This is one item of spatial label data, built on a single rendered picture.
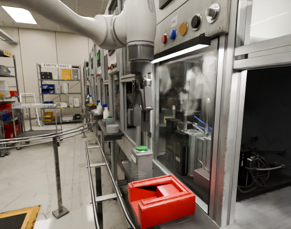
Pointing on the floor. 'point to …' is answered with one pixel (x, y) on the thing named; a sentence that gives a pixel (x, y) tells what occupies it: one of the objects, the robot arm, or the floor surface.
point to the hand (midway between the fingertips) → (141, 121)
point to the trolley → (37, 130)
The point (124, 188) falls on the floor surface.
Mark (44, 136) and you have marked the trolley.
